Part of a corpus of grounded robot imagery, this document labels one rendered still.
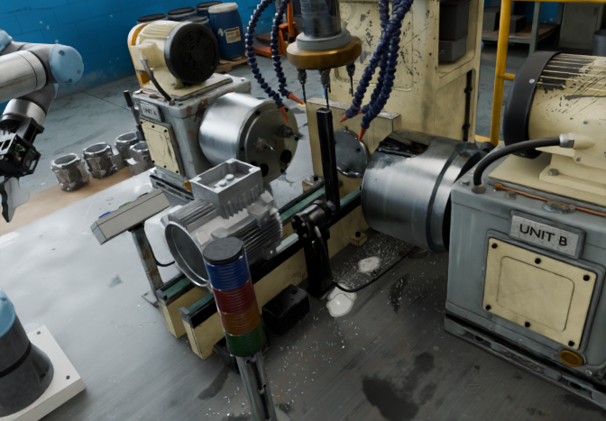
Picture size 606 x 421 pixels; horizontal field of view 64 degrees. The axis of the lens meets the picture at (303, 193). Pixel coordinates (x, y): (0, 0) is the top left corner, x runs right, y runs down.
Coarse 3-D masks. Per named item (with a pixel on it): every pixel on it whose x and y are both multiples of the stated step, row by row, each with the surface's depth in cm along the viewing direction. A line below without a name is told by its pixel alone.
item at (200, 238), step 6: (264, 198) 105; (270, 198) 105; (264, 204) 105; (162, 216) 102; (162, 222) 103; (198, 234) 95; (204, 234) 95; (198, 240) 94; (204, 240) 95; (198, 246) 95; (276, 246) 111; (174, 264) 110; (180, 270) 109; (210, 288) 102
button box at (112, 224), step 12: (156, 192) 114; (132, 204) 111; (144, 204) 112; (156, 204) 114; (168, 204) 115; (108, 216) 107; (120, 216) 108; (132, 216) 110; (144, 216) 111; (96, 228) 107; (108, 228) 106; (120, 228) 108; (108, 240) 110
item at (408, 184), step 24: (384, 144) 104; (408, 144) 102; (432, 144) 100; (456, 144) 98; (384, 168) 102; (408, 168) 98; (432, 168) 96; (456, 168) 94; (384, 192) 101; (408, 192) 97; (432, 192) 94; (384, 216) 103; (408, 216) 98; (432, 216) 96; (408, 240) 104; (432, 240) 99
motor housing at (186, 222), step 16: (192, 208) 100; (208, 208) 101; (272, 208) 107; (176, 224) 98; (192, 224) 96; (208, 224) 99; (224, 224) 100; (240, 224) 101; (256, 224) 102; (272, 224) 106; (176, 240) 108; (192, 240) 111; (256, 240) 104; (272, 240) 108; (176, 256) 108; (192, 256) 110; (256, 256) 106; (192, 272) 108
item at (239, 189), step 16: (208, 176) 106; (224, 176) 110; (240, 176) 109; (256, 176) 104; (208, 192) 100; (224, 192) 98; (240, 192) 102; (256, 192) 105; (224, 208) 100; (240, 208) 103
